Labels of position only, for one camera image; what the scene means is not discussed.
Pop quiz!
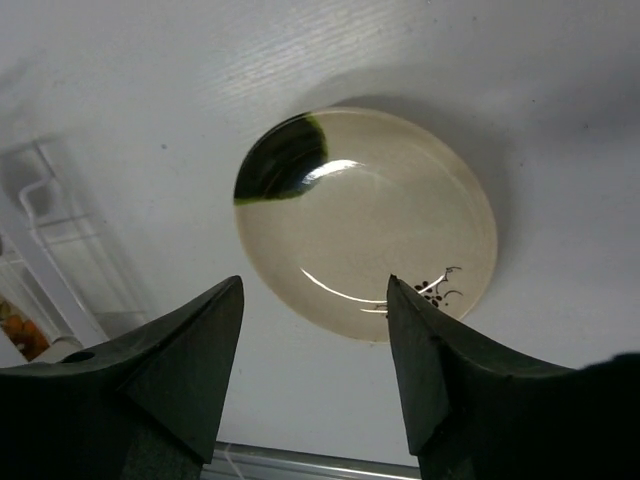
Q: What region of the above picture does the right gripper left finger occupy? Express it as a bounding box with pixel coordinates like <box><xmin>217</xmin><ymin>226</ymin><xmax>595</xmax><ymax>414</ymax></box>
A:
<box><xmin>1</xmin><ymin>276</ymin><xmax>244</xmax><ymax>479</ymax></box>

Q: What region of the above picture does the beige plate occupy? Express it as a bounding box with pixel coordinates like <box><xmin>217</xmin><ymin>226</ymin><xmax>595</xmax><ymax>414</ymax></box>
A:
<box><xmin>233</xmin><ymin>107</ymin><xmax>498</xmax><ymax>343</ymax></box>

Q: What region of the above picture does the white wire dish rack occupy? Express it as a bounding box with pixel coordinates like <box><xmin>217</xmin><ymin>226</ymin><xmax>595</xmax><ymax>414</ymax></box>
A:
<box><xmin>1</xmin><ymin>141</ymin><xmax>150</xmax><ymax>366</ymax></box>

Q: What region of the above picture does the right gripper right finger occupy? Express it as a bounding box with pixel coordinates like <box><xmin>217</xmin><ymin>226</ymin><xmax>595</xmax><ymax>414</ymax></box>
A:
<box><xmin>387</xmin><ymin>277</ymin><xmax>639</xmax><ymax>479</ymax></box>

